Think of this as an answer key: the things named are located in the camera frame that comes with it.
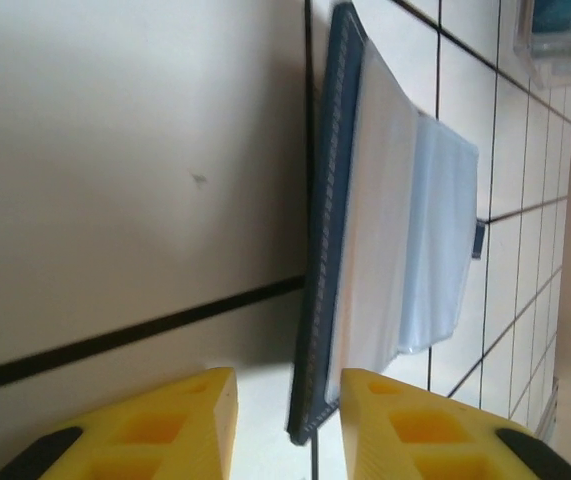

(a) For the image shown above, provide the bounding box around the clear acrylic card stand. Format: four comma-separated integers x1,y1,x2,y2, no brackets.
512,0,571,89

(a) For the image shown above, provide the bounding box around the blue card holder wallet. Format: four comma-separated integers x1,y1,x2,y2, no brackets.
284,2,486,449

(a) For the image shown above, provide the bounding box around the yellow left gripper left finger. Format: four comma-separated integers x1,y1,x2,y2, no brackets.
0,366,240,480

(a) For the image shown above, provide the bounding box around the aluminium side rail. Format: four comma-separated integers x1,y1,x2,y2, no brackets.
532,374,566,446

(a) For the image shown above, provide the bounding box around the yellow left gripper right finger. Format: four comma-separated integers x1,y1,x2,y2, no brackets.
339,366,571,480

